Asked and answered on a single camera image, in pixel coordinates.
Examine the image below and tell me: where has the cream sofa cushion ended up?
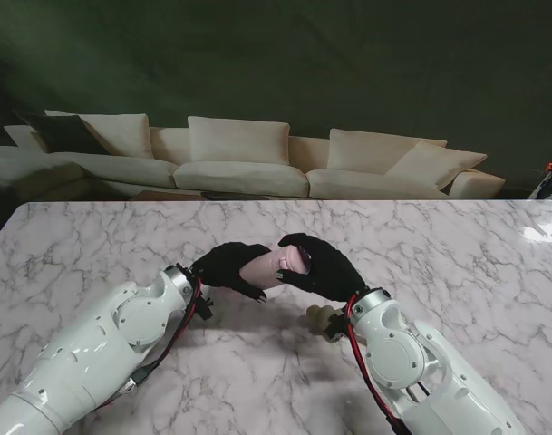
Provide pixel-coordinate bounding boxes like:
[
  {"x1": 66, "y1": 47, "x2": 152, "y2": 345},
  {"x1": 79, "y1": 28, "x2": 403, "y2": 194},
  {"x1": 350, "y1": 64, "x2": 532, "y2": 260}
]
[
  {"x1": 187, "y1": 115, "x2": 291, "y2": 167},
  {"x1": 386, "y1": 140, "x2": 489, "y2": 191},
  {"x1": 44, "y1": 109, "x2": 150, "y2": 160},
  {"x1": 325, "y1": 128, "x2": 449, "y2": 176}
]

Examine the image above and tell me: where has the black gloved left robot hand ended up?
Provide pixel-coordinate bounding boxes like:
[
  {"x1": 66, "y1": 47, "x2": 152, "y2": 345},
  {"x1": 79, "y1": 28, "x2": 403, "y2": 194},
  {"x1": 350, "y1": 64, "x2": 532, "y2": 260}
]
[{"x1": 191, "y1": 242, "x2": 270, "y2": 303}]

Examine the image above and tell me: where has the pink thermos bottle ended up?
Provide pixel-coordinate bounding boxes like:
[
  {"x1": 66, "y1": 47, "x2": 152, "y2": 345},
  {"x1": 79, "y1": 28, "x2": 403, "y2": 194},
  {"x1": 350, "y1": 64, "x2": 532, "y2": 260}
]
[{"x1": 240, "y1": 250, "x2": 288, "y2": 291}]

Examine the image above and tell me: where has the dark brown sofa cushion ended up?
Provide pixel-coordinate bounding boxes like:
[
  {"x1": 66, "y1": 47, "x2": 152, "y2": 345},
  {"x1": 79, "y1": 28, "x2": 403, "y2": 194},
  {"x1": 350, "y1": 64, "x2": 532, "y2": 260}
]
[{"x1": 13, "y1": 108, "x2": 110, "y2": 155}]

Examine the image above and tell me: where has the red black arm cable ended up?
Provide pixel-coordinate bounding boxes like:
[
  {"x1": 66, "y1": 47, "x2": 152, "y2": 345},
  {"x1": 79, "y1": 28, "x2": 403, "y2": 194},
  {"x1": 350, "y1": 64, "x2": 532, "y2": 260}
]
[
  {"x1": 92, "y1": 275, "x2": 207, "y2": 411},
  {"x1": 345, "y1": 294, "x2": 408, "y2": 435}
]

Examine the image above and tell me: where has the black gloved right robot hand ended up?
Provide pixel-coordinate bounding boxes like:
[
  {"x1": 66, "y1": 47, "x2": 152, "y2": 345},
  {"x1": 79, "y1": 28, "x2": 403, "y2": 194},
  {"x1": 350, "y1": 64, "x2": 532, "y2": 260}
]
[{"x1": 276, "y1": 233, "x2": 367, "y2": 303}]

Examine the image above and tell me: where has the red black right arm cable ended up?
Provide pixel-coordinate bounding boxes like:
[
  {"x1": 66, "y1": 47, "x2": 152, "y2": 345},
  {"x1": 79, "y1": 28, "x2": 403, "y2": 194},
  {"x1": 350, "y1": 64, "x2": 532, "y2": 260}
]
[{"x1": 345, "y1": 294, "x2": 408, "y2": 435}]

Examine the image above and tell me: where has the cream fabric sofa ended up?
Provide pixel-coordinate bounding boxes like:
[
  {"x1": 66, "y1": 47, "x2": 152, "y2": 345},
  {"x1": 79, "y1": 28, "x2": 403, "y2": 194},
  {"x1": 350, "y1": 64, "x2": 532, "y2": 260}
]
[{"x1": 0, "y1": 109, "x2": 507, "y2": 201}]

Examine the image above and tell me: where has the black stand with orange clamp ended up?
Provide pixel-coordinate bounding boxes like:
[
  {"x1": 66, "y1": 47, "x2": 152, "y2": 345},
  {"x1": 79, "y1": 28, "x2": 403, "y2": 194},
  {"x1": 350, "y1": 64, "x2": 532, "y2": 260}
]
[{"x1": 527, "y1": 152, "x2": 552, "y2": 200}]

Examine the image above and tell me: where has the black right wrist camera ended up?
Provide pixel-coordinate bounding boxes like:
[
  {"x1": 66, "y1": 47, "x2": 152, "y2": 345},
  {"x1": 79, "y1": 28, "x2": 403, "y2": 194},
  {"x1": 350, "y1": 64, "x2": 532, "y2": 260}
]
[{"x1": 325, "y1": 307, "x2": 352, "y2": 341}]

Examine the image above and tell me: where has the sponge cup brush red handle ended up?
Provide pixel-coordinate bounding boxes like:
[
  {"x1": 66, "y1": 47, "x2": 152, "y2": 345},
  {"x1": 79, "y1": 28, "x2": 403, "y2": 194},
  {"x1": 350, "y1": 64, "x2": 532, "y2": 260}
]
[{"x1": 305, "y1": 304, "x2": 344, "y2": 341}]

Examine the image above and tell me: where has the red black left arm cable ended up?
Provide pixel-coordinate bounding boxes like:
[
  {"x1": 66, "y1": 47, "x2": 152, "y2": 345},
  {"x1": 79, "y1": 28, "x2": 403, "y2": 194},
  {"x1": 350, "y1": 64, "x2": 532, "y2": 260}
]
[{"x1": 92, "y1": 275, "x2": 207, "y2": 411}]

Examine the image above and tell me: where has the pink thermos lid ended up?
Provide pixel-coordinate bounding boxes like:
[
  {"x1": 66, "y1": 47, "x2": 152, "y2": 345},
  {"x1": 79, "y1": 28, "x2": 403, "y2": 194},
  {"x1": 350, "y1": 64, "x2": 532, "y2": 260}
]
[{"x1": 275, "y1": 244, "x2": 312, "y2": 276}]

